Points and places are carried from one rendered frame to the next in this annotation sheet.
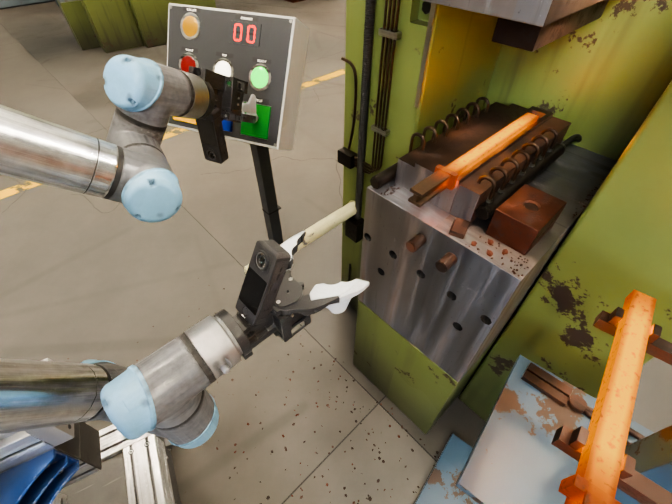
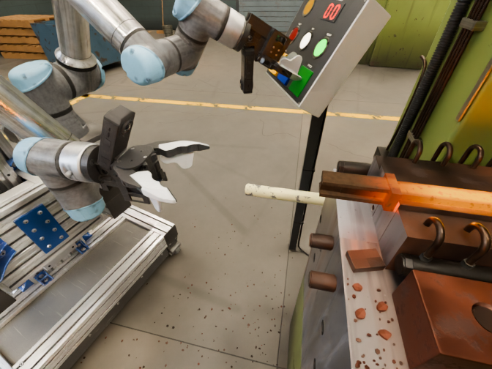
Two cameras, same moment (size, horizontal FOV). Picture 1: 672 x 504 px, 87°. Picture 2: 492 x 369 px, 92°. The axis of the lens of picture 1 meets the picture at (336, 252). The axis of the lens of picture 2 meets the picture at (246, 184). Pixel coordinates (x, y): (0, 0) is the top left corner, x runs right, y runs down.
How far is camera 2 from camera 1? 45 cm
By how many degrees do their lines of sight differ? 40
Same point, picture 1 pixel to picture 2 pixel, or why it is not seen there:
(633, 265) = not seen: outside the picture
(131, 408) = (19, 149)
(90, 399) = not seen: hidden behind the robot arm
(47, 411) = (22, 132)
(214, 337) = (74, 150)
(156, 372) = (42, 143)
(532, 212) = (474, 325)
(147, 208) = (129, 69)
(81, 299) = (217, 165)
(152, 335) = (221, 201)
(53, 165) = (96, 20)
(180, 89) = (213, 15)
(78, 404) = not seen: hidden behind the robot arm
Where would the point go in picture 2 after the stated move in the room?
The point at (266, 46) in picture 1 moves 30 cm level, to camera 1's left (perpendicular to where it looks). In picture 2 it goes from (338, 23) to (265, 13)
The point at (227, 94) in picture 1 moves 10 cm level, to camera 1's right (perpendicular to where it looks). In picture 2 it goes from (266, 42) to (295, 49)
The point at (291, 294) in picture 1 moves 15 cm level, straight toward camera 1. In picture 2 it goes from (129, 163) to (20, 213)
